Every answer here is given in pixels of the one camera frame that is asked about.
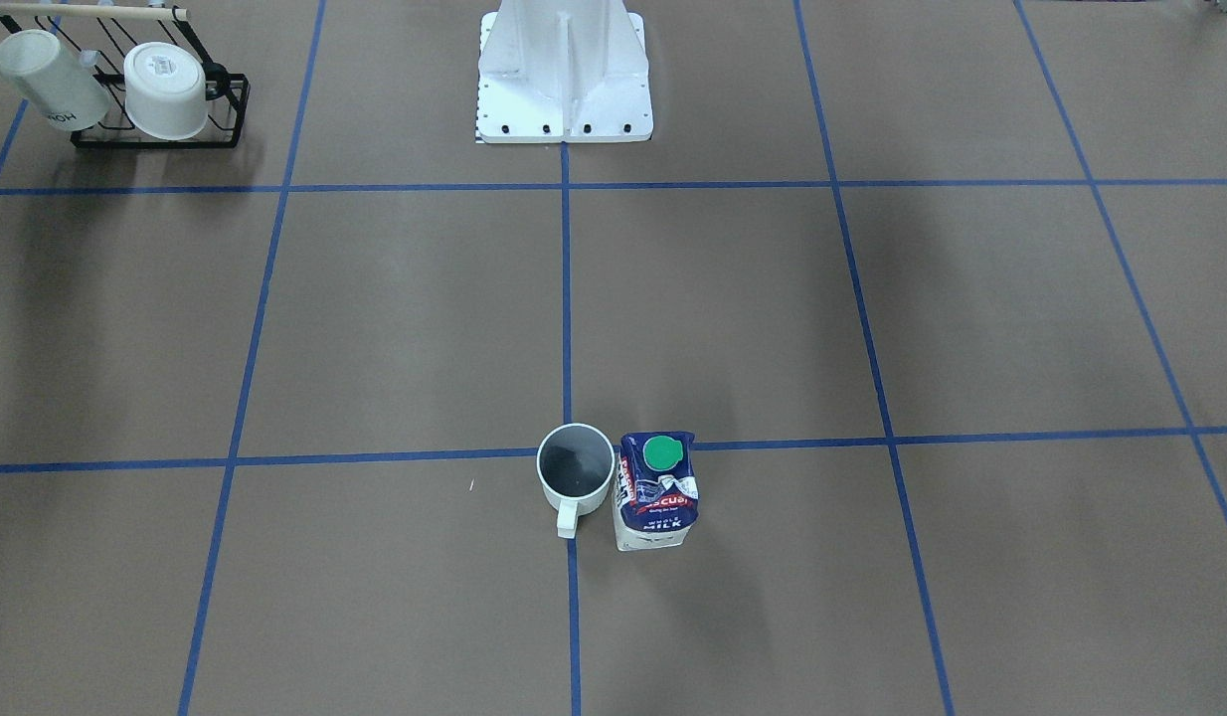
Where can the white mug on rack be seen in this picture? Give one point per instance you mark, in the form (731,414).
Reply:
(52,80)
(165,91)

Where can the blue white milk carton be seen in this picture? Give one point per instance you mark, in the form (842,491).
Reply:
(656,500)

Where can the white ceramic mug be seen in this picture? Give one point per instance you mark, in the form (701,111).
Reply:
(575,465)

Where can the black wire mug rack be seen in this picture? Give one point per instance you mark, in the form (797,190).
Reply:
(114,75)

